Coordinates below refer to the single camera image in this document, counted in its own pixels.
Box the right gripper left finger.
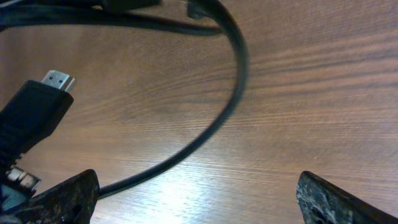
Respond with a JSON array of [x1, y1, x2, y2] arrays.
[[1, 169, 100, 224]]

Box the black USB cable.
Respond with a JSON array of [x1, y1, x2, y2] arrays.
[[98, 0, 249, 200], [0, 0, 223, 37], [0, 69, 76, 175]]

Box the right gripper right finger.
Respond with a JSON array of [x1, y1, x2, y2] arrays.
[[296, 171, 397, 224]]

